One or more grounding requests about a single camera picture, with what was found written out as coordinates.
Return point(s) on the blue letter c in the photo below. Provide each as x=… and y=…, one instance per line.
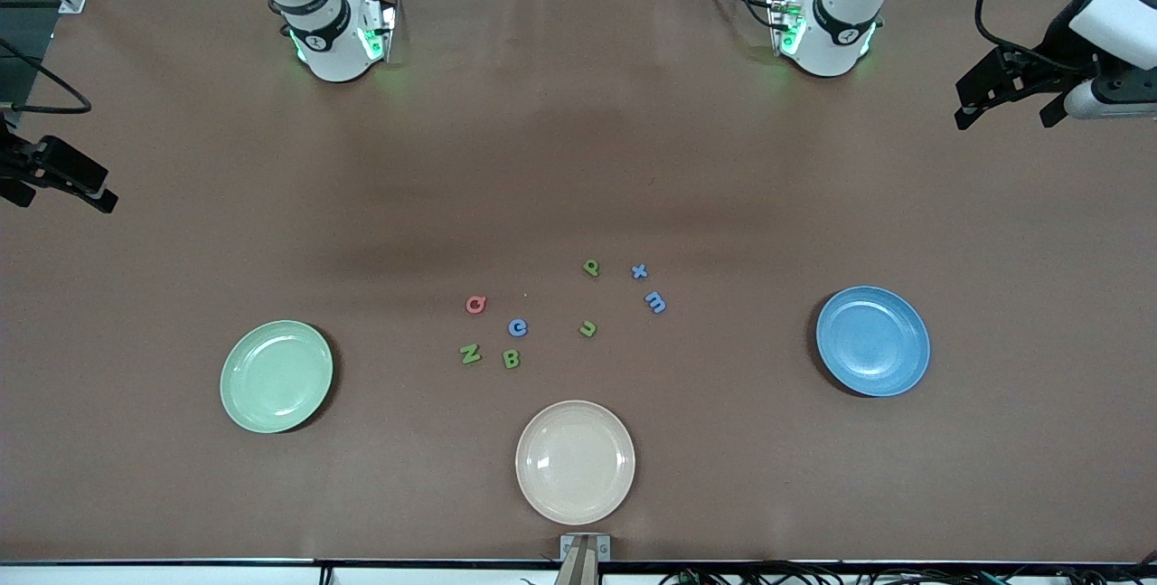
x=512, y=328

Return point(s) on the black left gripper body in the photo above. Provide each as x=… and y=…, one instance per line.
x=1056, y=50

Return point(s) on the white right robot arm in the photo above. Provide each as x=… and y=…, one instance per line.
x=330, y=42

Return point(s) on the green letter p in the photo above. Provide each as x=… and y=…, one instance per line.
x=593, y=272

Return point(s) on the blue letter x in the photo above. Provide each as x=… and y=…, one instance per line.
x=639, y=271

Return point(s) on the red foam letter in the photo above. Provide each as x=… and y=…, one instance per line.
x=469, y=306

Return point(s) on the white table edge rail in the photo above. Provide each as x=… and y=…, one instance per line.
x=181, y=577

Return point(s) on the green plate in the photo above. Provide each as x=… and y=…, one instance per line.
x=277, y=377

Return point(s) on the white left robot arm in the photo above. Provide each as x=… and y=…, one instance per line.
x=827, y=33

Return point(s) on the green letter u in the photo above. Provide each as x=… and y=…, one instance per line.
x=589, y=332

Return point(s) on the grey metal bracket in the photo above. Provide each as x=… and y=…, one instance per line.
x=566, y=549

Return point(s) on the blue plate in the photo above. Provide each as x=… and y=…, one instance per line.
x=872, y=341

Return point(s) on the blue letter m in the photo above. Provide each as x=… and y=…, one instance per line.
x=655, y=302

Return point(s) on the beige plate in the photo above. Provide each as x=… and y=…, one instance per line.
x=575, y=463

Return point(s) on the green letter B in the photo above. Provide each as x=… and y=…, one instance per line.
x=507, y=359

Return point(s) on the brown table cover sheet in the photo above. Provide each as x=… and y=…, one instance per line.
x=578, y=160

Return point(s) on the green letter N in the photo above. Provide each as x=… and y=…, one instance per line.
x=470, y=354

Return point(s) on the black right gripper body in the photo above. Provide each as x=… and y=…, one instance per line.
x=11, y=162

